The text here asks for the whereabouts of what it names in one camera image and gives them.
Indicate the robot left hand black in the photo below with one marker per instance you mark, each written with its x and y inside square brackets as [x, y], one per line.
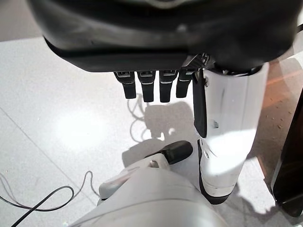
[154, 35]

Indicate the robot left leg silver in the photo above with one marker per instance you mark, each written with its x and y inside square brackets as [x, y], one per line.
[142, 201]

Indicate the brown amber acrylic stool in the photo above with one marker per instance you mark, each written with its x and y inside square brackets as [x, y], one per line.
[288, 142]

